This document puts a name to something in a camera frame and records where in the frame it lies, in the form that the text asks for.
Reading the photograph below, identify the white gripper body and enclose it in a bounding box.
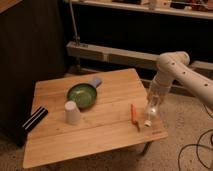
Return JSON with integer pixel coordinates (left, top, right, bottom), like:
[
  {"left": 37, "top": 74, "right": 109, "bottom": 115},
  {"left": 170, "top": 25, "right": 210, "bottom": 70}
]
[{"left": 147, "top": 76, "right": 172, "bottom": 105}]

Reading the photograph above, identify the white plastic bottle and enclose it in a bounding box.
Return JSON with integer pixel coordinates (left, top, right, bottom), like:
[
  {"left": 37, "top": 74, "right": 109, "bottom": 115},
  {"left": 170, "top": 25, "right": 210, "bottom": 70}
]
[{"left": 144, "top": 104, "right": 159, "bottom": 127}]

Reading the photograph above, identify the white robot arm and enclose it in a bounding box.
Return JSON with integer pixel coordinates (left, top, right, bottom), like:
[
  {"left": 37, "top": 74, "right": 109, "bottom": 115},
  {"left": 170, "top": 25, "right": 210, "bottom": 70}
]
[{"left": 147, "top": 51, "right": 213, "bottom": 111}]

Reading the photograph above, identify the green ceramic bowl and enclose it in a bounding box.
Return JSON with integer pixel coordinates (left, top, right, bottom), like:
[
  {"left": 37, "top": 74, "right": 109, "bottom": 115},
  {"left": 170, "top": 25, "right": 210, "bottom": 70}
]
[{"left": 67, "top": 83, "right": 97, "bottom": 109}]

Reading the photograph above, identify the grey metal beam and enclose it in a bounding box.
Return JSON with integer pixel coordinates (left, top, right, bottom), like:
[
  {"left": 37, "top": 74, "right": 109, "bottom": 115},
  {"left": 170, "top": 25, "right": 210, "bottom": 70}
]
[{"left": 65, "top": 40, "right": 213, "bottom": 80}]

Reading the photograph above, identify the wooden folding table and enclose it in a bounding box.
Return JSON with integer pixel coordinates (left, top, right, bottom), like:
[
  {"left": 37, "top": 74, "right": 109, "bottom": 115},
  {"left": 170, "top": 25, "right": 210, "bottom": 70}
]
[{"left": 23, "top": 69, "right": 168, "bottom": 169}]

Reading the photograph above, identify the small blue object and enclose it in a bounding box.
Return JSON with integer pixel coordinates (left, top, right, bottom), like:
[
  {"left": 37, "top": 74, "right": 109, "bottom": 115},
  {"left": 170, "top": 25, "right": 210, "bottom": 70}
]
[{"left": 90, "top": 77, "right": 102, "bottom": 88}]

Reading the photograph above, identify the upper wooden shelf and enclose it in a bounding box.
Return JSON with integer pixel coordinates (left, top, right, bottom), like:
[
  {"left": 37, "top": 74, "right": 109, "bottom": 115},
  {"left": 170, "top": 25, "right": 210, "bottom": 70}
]
[{"left": 72, "top": 0, "right": 213, "bottom": 20}]

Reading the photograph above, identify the white upside-down cup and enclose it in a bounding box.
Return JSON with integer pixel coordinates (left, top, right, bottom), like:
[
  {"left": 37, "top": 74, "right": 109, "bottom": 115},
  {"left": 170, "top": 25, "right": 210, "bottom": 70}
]
[{"left": 65, "top": 101, "right": 81, "bottom": 125}]

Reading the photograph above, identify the metal stand pole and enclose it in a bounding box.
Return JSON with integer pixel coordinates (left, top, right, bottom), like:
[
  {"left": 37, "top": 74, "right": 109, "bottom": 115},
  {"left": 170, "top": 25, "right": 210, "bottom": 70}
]
[{"left": 69, "top": 0, "right": 81, "bottom": 73}]

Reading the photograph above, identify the black floor cable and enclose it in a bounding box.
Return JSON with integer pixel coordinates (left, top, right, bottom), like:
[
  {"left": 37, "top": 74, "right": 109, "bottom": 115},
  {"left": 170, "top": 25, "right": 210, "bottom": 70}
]
[{"left": 177, "top": 104, "right": 213, "bottom": 171}]

